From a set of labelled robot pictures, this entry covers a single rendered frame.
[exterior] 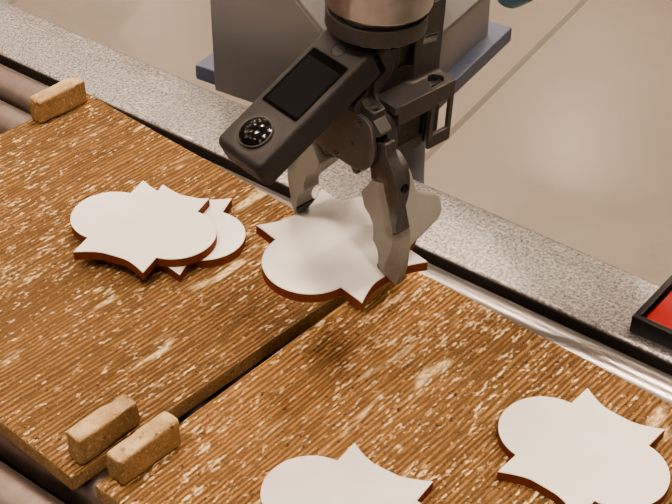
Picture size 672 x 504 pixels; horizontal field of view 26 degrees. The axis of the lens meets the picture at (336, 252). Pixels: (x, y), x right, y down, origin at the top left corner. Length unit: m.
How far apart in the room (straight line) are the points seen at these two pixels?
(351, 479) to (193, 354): 0.19
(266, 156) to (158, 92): 0.59
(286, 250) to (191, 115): 0.43
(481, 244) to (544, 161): 1.76
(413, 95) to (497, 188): 1.97
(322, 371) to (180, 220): 0.22
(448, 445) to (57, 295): 0.36
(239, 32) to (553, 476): 0.68
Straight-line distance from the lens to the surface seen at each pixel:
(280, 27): 1.53
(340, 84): 0.98
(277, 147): 0.97
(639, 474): 1.09
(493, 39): 1.73
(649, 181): 3.06
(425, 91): 1.03
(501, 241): 1.33
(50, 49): 1.64
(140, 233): 1.28
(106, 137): 1.44
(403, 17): 0.97
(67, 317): 1.23
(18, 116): 1.52
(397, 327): 1.20
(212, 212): 1.31
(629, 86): 3.37
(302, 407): 1.13
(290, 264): 1.09
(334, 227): 1.12
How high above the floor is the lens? 1.72
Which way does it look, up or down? 38 degrees down
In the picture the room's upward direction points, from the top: straight up
